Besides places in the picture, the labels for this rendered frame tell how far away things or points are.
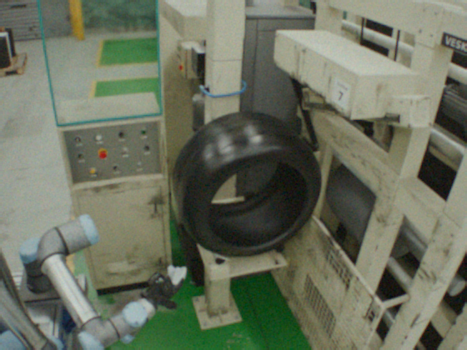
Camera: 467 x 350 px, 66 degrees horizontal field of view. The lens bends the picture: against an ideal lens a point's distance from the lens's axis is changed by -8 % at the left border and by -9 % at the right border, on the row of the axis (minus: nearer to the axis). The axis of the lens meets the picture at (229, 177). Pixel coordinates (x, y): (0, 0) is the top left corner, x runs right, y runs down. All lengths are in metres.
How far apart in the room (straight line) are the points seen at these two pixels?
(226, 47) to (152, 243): 1.38
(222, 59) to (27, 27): 9.57
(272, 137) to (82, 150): 1.13
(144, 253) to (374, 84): 1.83
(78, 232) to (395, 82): 1.17
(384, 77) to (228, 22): 0.69
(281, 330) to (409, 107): 1.78
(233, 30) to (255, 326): 1.80
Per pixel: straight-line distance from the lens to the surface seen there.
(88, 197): 2.27
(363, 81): 1.20
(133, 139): 2.16
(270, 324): 2.63
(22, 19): 11.00
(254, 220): 1.88
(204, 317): 2.62
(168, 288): 1.45
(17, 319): 1.33
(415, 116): 1.24
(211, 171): 1.38
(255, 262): 1.85
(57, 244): 1.43
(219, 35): 1.62
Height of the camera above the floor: 2.10
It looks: 32 degrees down
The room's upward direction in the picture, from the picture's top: 2 degrees clockwise
